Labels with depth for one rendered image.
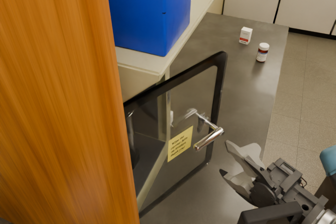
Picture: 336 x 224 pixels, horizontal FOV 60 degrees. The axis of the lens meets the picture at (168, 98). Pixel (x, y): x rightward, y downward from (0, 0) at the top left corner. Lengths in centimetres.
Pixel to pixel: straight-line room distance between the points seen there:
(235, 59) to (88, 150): 112
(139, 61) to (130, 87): 4
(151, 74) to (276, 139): 208
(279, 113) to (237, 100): 144
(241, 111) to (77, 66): 92
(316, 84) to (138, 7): 278
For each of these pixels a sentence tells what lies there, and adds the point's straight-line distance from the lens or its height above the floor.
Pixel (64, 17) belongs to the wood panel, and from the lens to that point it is 27.
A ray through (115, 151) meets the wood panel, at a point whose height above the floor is 144.
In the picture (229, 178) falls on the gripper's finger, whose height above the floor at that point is 116.
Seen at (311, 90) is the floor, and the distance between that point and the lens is 297.
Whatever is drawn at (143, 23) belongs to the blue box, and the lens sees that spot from 37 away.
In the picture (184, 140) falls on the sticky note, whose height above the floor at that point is 119.
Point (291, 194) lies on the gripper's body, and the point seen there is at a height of 121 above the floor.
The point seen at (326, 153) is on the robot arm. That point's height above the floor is 126.
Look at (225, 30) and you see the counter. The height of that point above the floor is 94.
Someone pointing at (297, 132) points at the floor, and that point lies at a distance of 251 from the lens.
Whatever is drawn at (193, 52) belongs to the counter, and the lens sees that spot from 145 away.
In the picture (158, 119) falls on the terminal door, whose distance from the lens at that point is 57.
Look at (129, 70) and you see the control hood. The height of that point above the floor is 150.
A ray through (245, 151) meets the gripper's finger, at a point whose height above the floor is 125.
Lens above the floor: 172
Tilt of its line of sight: 42 degrees down
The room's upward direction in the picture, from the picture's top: straight up
